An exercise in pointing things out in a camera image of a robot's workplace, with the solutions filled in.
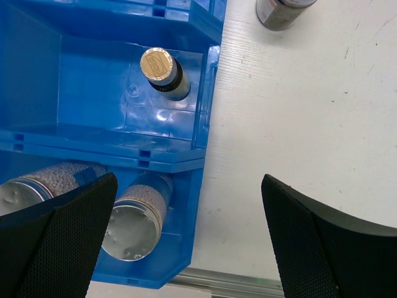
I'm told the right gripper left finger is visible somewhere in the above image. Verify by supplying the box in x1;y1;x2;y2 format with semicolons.
1;173;118;297

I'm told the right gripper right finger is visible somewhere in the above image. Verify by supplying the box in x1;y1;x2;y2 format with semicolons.
261;174;396;297

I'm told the white bead shaker jar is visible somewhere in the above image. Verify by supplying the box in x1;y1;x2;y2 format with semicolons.
1;162;107;215
102;172;174;261

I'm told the yellow label sauce bottle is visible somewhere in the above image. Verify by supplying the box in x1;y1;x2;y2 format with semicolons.
140;47;191;101

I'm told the dark spice jar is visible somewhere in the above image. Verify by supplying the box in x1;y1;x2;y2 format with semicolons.
256;0;317;31

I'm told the blue three-compartment plastic bin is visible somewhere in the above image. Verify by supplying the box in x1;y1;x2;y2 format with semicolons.
1;1;226;289

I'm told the front aluminium rail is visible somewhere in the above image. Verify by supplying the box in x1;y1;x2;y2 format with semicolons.
169;268;284;297

